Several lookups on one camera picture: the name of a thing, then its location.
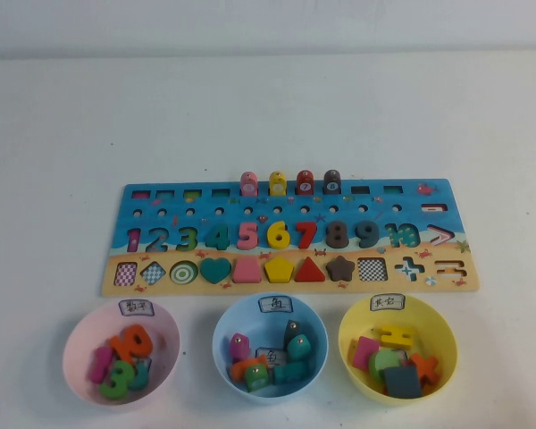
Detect teal number four fish peg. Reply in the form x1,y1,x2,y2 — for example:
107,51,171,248
272,360,309,384

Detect paper label on blue bowl rim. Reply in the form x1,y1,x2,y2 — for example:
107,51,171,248
258,294,295,313

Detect blue plastic bowl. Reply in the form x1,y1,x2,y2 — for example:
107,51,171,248
212,293,330,406

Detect paper label inside blue bowl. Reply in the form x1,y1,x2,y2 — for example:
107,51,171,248
255,347,289,370

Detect paper label on yellow bowl rim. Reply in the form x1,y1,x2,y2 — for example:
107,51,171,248
370,292,406,310

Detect paper label on pink bowl rim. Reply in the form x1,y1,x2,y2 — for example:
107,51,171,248
118,299,156,318

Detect pink plastic bowl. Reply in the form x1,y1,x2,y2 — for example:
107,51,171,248
62,299,180,407

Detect colourful wooden puzzle board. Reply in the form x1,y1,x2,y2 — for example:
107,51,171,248
100,178,481,298

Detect yellow plastic bowl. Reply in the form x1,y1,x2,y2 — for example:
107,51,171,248
338,293,459,407

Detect yellow wooden number six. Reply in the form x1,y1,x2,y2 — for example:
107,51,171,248
266,221,291,250

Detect pink wooden number five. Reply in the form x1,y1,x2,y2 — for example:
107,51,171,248
236,222,260,251

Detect yellow fish peg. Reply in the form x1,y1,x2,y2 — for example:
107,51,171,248
268,171,287,197

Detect pink fish peg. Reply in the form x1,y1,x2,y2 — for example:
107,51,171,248
239,171,258,197

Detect red wooden number seven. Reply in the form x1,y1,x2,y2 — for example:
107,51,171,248
294,221,318,250

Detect red number seven fish peg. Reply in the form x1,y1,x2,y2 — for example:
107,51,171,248
296,169,314,196

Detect teal wooden number four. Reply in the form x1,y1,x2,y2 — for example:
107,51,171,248
205,222,231,251

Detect yellow wooden pentagon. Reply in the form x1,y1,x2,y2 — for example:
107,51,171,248
263,257,294,284

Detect pink wooden trapezoid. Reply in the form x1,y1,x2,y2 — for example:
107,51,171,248
230,257,263,284

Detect brown number eight fish peg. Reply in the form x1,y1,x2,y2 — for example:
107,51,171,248
322,169,342,195

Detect brown wooden number eight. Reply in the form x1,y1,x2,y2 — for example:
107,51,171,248
325,221,350,249

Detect teal wooden heart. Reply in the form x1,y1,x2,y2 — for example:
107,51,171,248
199,257,232,286

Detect brown wooden star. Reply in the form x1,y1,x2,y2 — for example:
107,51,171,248
324,255,356,283

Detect slate blue wooden number nine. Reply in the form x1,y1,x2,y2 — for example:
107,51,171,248
355,222,380,249

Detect dark teal fish peg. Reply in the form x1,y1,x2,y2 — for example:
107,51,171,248
283,319,303,346

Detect magenta fish peg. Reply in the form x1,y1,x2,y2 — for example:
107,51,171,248
229,332,251,364

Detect light teal fish peg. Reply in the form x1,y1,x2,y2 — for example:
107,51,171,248
287,335,314,362

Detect orange fish peg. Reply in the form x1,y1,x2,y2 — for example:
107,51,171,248
230,358,256,382

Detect green fish peg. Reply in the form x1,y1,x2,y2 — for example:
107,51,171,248
244,364,269,393

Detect pink wooden rectangle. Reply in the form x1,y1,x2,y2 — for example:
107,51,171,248
351,335,381,372

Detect yellow wooden equals sign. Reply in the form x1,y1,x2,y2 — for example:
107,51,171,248
379,324,416,350

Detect green wooden circle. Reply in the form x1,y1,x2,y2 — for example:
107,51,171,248
368,348,401,385

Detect orange wooden number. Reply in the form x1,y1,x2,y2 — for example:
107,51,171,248
108,324,154,363

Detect blue wooden number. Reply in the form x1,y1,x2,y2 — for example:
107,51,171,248
127,360,151,391

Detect dark blue wooden square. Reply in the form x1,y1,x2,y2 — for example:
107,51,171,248
382,364,423,399

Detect orange wooden plus sign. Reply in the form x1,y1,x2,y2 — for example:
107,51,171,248
408,352,441,385

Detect green wooden number three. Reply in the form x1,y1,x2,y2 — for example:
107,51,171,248
99,359,136,399

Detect pink wooden number one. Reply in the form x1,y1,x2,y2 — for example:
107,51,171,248
88,346,113,384

